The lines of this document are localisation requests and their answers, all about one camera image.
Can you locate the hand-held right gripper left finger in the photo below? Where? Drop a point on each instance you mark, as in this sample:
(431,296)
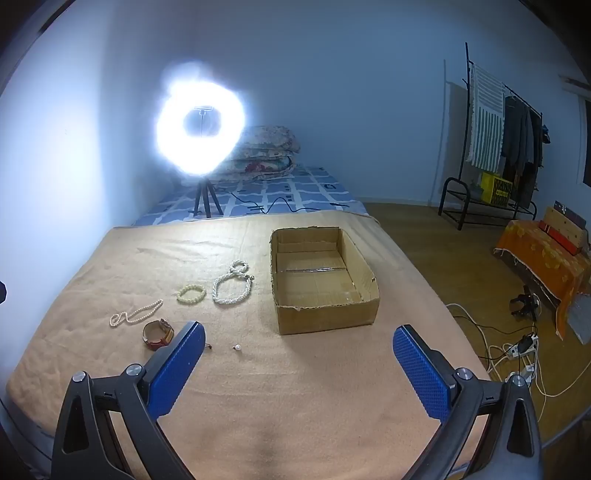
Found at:
(178,369)

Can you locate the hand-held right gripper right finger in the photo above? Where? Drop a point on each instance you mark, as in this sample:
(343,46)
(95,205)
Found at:
(422,374)

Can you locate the cardboard box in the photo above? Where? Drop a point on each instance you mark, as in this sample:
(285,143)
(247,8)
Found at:
(323,314)

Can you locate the tan blanket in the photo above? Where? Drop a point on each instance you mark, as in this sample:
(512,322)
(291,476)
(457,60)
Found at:
(277,392)

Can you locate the white power strip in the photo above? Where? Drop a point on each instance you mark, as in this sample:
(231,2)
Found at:
(524,345)

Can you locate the black gadget on floor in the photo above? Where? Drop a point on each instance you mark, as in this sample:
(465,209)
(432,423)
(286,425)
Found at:
(524,304)

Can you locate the orange covered table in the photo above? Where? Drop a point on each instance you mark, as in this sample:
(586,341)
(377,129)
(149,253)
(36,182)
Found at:
(540,258)

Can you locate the black tripod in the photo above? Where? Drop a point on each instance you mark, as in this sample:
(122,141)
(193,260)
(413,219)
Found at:
(203,198)

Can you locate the long red box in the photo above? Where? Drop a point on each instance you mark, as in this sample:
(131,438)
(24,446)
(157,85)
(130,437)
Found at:
(561,240)

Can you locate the yellow crate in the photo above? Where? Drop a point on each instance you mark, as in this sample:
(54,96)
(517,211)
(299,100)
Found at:
(496,189)

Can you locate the wooden board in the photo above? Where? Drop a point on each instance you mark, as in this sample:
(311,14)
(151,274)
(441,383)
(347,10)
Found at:
(561,224)

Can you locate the blue patterned bed sheet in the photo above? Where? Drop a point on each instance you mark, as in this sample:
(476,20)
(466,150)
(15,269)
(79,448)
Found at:
(300,189)

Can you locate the folded red floral quilt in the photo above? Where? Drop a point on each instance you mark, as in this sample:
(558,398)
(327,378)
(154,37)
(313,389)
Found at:
(258,167)

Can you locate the dark brown box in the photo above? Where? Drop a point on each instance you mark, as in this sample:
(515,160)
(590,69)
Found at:
(570,213)

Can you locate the folded pale floral quilt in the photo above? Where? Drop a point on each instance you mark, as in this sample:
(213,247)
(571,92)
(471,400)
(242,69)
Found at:
(272,138)

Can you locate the dark hanging clothes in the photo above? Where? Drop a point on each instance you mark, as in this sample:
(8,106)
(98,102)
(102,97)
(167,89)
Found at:
(517,134)

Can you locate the striped towel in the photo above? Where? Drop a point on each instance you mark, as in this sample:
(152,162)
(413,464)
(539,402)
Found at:
(485,120)

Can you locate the window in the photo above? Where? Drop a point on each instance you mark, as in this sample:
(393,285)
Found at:
(584,138)

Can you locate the black clothes rack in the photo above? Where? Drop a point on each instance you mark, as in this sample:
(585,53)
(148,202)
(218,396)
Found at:
(466,60)

